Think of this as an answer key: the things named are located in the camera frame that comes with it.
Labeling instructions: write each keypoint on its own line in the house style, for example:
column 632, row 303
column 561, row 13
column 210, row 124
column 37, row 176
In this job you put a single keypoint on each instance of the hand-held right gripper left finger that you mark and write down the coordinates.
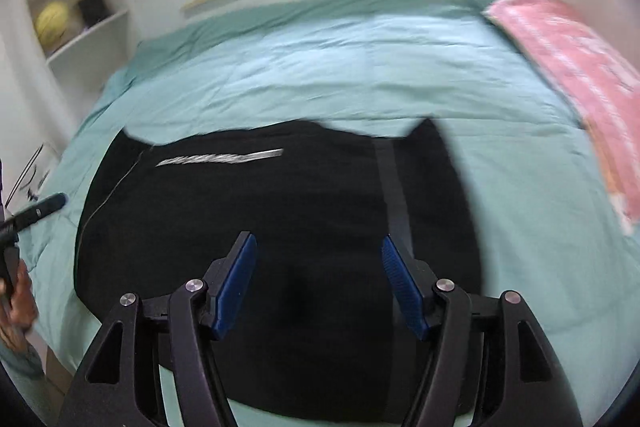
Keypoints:
column 235, row 287

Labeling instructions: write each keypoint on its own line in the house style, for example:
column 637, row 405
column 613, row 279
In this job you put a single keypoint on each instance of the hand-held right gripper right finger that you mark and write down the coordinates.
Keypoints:
column 402, row 287

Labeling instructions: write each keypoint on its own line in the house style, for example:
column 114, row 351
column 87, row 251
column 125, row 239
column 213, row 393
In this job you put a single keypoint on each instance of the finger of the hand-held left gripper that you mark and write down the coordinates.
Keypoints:
column 42, row 207

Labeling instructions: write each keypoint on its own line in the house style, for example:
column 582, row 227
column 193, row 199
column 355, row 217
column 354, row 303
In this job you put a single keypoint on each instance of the black object on shelf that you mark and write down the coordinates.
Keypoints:
column 93, row 9

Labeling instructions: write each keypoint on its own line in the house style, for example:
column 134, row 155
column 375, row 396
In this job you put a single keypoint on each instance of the person's left forearm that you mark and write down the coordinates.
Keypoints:
column 20, row 357

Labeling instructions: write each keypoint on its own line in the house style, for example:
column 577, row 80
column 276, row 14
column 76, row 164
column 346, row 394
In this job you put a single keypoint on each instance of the pink printed blanket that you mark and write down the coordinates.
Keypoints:
column 575, row 67

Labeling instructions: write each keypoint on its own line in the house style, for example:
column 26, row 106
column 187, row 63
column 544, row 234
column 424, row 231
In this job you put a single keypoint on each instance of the yellow ball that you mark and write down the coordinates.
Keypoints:
column 51, row 24

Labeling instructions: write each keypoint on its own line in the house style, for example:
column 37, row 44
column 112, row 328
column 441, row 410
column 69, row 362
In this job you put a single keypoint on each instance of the teal bed quilt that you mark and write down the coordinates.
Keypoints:
column 325, row 67

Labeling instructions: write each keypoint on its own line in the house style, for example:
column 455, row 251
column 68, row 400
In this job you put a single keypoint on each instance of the person's left hand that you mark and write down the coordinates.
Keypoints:
column 25, row 302

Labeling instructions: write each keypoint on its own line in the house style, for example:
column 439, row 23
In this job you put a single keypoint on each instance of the black pants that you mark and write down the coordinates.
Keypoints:
column 310, row 217

